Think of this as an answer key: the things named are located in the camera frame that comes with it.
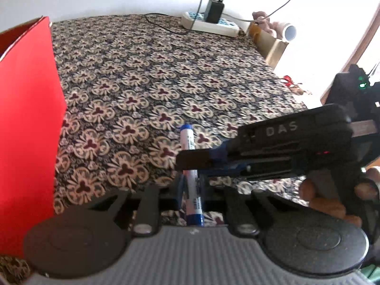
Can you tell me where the white power strip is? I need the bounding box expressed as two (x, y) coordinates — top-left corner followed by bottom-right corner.
(181, 11), (240, 38)

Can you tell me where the white tube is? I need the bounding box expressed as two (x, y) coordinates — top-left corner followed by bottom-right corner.
(282, 24), (298, 43)

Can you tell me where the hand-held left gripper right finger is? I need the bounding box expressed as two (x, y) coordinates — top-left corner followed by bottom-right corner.
(199, 173), (281, 237)

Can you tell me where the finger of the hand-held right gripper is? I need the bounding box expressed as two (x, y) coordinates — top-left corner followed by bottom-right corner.
(176, 140), (253, 181)

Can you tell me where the gold cardboard box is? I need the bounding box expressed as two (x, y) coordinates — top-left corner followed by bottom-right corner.
(247, 22), (289, 67)

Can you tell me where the floral patterned tablecloth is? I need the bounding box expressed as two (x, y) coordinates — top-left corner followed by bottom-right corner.
(0, 14), (311, 284)

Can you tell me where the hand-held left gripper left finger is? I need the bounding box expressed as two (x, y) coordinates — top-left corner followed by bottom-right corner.
(88, 174), (186, 236)

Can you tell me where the blue and white marker pen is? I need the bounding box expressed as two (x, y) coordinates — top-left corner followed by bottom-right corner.
(180, 124), (206, 227)

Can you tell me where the red and white small item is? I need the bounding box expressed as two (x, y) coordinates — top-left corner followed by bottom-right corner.
(281, 75), (311, 96)

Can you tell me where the pink plush toy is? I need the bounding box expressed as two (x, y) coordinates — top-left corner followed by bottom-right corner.
(252, 11), (286, 37)

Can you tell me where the red cardboard box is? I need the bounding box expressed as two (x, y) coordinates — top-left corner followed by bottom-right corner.
(0, 16), (67, 259)

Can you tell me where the black power adapter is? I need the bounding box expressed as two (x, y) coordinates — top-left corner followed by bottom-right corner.
(204, 0), (225, 24)

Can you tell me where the person's right hand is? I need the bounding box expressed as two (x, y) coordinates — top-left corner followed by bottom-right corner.
(299, 167), (380, 228)

